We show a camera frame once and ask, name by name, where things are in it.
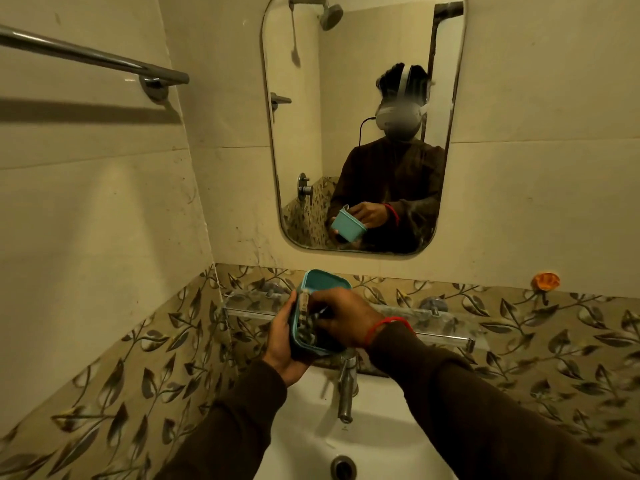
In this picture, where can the person's right hand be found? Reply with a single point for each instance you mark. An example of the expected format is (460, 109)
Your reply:
(350, 319)

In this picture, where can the person's left hand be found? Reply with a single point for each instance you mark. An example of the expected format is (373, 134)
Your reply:
(278, 350)

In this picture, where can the person's right fingers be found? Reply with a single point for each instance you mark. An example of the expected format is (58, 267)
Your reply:
(327, 298)

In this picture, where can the person's left thumb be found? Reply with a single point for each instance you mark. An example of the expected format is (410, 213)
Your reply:
(292, 312)

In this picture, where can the teal plastic container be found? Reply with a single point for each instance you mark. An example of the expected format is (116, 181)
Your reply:
(322, 282)

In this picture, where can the person's left forearm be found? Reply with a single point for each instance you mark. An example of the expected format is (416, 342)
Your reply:
(230, 424)

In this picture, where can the person's right forearm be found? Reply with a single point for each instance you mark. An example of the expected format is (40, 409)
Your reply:
(465, 409)

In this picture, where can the grey tube in container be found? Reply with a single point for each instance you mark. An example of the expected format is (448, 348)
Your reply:
(305, 319)

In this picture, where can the red thread wristband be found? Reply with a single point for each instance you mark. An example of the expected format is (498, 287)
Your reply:
(387, 322)

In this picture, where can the chrome basin faucet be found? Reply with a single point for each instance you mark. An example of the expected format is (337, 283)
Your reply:
(347, 389)

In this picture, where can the white wash basin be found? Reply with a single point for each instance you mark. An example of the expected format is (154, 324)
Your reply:
(310, 429)

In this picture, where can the chrome basin drain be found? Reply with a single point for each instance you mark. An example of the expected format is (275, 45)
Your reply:
(343, 467)

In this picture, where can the chrome towel bar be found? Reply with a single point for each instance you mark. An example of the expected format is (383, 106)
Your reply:
(85, 55)

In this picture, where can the chrome shelf mount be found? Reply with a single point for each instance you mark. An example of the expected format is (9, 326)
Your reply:
(434, 304)
(273, 288)

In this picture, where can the glass wall shelf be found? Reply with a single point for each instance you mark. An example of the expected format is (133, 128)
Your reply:
(440, 327)

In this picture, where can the rounded wall mirror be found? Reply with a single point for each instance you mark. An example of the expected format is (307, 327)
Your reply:
(320, 144)

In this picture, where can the orange wall hook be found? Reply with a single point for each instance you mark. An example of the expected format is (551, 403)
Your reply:
(545, 281)

